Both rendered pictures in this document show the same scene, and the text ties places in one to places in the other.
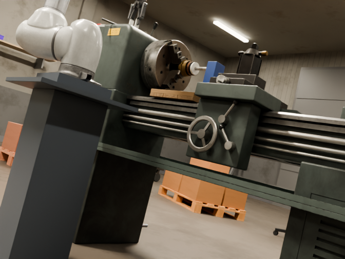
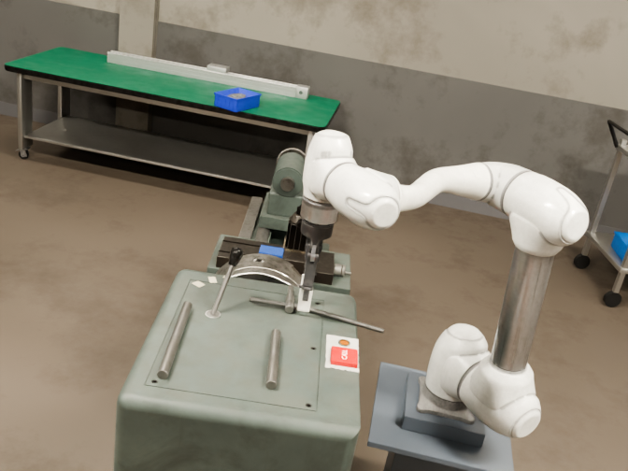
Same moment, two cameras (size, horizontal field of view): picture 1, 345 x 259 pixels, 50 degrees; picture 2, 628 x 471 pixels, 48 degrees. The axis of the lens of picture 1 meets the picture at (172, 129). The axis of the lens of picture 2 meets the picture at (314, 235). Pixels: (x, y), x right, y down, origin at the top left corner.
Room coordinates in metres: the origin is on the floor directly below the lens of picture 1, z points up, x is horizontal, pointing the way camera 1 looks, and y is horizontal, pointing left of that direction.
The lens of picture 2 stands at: (3.32, 1.49, 2.15)
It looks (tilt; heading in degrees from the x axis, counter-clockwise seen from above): 24 degrees down; 226
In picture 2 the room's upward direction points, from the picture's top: 10 degrees clockwise
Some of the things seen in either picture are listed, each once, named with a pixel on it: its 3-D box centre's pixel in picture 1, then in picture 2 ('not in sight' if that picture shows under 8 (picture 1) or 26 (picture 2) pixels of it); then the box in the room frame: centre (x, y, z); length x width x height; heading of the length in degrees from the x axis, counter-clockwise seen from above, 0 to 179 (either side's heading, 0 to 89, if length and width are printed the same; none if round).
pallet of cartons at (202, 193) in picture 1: (204, 181); not in sight; (5.02, -0.58, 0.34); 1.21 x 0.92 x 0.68; 35
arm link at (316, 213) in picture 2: not in sight; (320, 207); (2.25, 0.39, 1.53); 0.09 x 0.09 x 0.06
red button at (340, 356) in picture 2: not in sight; (344, 358); (2.30, 0.59, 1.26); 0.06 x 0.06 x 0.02; 47
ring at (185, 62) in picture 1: (187, 68); not in sight; (2.06, 0.00, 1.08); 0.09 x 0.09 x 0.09; 47
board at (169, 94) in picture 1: (192, 103); not in sight; (2.00, -0.07, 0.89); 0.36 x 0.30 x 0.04; 137
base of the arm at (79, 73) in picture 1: (78, 75); (447, 390); (1.63, 0.46, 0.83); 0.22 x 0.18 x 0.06; 40
